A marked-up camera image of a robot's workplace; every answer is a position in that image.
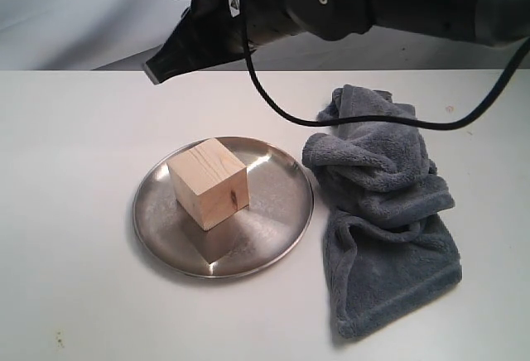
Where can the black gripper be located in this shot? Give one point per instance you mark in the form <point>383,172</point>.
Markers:
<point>208,34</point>

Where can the light wooden cube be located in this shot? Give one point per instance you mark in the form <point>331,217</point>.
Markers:
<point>209,182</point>

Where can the grey-blue fleece towel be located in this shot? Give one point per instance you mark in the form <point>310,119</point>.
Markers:
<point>386,251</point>

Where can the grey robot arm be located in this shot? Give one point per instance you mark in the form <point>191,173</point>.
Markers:
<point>486,22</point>

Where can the round stainless steel plate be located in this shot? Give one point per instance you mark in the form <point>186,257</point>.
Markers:
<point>280,208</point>

